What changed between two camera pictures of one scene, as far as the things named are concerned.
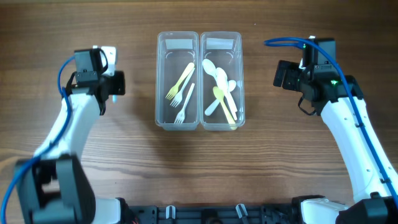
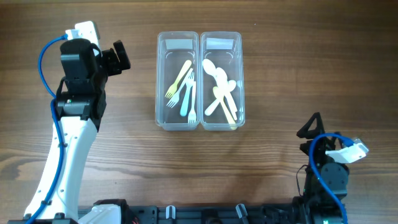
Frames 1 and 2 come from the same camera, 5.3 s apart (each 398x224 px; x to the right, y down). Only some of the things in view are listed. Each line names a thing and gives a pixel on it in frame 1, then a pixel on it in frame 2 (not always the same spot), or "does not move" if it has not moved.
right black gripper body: [294, 76] to [321, 145]
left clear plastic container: [177, 80] does not move
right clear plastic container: [222, 106] does not move
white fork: [180, 118] to [192, 115]
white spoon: [229, 96] does not move
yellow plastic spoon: [219, 94] does not move
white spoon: [210, 69] does not move
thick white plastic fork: [114, 97] to [189, 83]
